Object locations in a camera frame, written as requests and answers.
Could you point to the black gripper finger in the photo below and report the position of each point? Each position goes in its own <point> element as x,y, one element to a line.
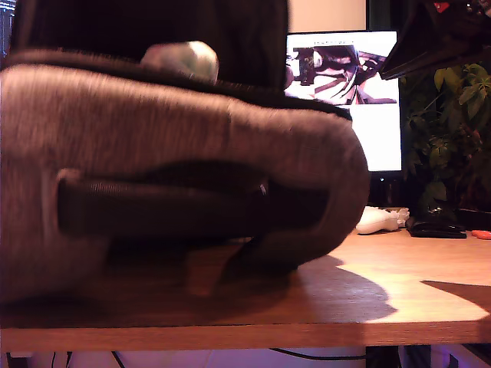
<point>433,42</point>

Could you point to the white patterned sock pair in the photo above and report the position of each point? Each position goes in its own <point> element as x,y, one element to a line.
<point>192,57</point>

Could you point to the grey fabric backpack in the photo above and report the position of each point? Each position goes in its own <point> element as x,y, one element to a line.
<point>153,126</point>

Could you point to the green leafy houseplant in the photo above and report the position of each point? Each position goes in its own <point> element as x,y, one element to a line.
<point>449,134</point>

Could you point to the black monitor stand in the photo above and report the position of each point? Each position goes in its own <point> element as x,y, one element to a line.
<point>383,193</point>

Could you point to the dark plant pot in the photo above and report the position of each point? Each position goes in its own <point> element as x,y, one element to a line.
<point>475,218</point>

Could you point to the black wallet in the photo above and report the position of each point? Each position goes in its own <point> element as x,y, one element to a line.
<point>433,230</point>

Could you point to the white game controller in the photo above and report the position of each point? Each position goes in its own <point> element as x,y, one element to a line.
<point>374,222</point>

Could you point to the small orange object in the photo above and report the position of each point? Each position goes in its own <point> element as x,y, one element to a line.
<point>481,233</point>

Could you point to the dark table leg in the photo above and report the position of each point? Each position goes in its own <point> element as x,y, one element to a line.
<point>381,358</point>

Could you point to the black monitor showing code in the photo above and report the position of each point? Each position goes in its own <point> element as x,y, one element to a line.
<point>4,30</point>

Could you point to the black monitor showing camera views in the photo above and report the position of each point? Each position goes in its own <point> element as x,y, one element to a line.
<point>379,134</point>

